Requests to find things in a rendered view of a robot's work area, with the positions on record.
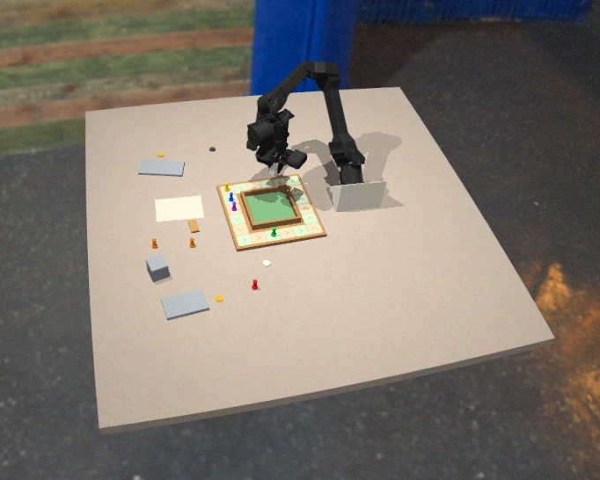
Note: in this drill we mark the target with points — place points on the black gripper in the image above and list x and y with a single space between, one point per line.
294 159

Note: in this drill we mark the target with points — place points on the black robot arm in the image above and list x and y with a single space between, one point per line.
271 123

